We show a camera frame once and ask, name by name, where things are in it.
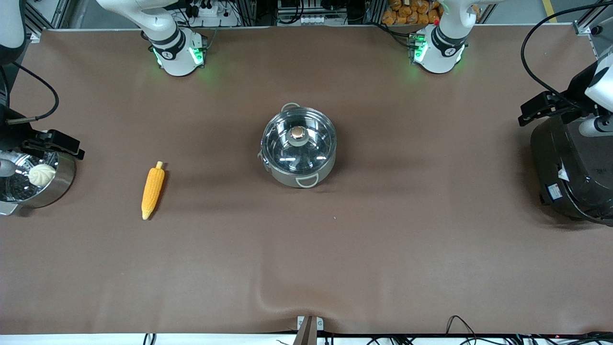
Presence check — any steel steamer pot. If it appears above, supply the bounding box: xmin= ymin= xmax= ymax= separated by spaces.
xmin=0 ymin=130 xmax=76 ymax=216

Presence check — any bag of orange snacks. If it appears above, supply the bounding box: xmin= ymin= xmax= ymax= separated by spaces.
xmin=382 ymin=0 xmax=482 ymax=25

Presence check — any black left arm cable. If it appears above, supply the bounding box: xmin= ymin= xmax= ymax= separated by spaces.
xmin=521 ymin=2 xmax=613 ymax=108

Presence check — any glass pot lid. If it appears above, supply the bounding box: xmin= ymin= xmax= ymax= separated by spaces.
xmin=261 ymin=108 xmax=337 ymax=174

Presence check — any aluminium frame profile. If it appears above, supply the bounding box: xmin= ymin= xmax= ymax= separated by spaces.
xmin=574 ymin=0 xmax=613 ymax=37

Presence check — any white power strip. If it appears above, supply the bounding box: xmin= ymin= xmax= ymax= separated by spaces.
xmin=184 ymin=0 xmax=240 ymax=27

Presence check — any brown table cloth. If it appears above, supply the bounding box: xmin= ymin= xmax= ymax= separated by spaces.
xmin=0 ymin=24 xmax=613 ymax=336

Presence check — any steel pot with handles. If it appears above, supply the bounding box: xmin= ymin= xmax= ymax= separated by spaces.
xmin=259 ymin=103 xmax=337 ymax=188

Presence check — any looped black cable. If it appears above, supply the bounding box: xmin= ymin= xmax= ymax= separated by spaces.
xmin=445 ymin=315 xmax=480 ymax=345

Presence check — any white steamed bun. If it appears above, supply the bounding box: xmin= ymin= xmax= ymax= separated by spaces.
xmin=28 ymin=164 xmax=57 ymax=187

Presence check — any black rice cooker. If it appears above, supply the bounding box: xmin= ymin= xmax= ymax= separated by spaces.
xmin=530 ymin=115 xmax=613 ymax=227

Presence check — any yellow knitted corn cob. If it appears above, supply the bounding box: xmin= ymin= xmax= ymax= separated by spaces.
xmin=141 ymin=161 xmax=166 ymax=220

